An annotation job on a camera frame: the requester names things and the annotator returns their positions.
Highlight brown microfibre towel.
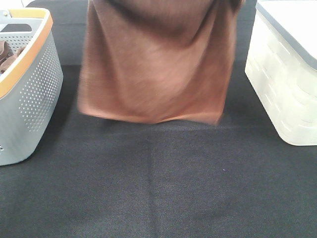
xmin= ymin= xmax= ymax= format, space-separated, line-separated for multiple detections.
xmin=77 ymin=0 xmax=243 ymax=124

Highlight black table cloth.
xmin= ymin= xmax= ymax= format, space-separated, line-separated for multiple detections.
xmin=0 ymin=0 xmax=317 ymax=238

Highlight grey perforated basket orange rim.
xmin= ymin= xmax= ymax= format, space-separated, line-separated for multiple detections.
xmin=0 ymin=7 xmax=63 ymax=166

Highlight white plastic basket grey rim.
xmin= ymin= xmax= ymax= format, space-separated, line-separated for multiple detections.
xmin=245 ymin=0 xmax=317 ymax=146

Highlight brown towels inside grey basket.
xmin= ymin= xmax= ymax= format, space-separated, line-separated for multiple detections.
xmin=0 ymin=41 xmax=25 ymax=75

